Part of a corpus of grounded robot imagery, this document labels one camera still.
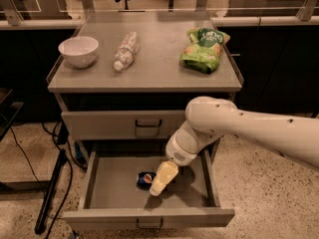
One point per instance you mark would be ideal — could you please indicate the black floor stand bar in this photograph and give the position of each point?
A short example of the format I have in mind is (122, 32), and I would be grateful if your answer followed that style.
(40, 226)

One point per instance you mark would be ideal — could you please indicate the clear plastic water bottle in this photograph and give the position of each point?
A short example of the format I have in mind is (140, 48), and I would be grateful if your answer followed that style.
(126, 53)

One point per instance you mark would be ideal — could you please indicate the open grey middle drawer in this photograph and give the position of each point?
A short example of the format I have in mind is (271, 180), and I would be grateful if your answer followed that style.
(111, 198)

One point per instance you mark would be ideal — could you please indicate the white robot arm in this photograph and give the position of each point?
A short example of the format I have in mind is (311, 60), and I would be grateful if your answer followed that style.
(207, 119)

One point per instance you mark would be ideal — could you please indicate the grey top drawer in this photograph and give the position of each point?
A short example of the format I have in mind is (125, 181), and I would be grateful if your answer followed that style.
(98, 125)

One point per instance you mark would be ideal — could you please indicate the dark side table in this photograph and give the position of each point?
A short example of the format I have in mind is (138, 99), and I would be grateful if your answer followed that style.
(8, 110)

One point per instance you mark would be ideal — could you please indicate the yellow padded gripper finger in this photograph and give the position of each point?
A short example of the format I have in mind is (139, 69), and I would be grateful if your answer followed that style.
(167, 171)

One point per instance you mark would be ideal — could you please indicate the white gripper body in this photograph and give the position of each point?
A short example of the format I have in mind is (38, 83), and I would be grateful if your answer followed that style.
(176, 151)

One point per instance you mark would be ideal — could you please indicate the white ceramic bowl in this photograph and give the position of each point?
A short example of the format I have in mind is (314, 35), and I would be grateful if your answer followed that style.
(80, 51)

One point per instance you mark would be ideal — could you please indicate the blue pepsi can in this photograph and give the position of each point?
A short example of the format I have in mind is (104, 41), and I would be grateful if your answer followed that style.
(145, 180)

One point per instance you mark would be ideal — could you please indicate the green chip bag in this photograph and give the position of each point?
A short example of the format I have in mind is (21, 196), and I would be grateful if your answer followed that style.
(204, 51)

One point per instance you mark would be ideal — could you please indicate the grey drawer cabinet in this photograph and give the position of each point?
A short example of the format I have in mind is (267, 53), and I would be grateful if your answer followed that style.
(155, 81)

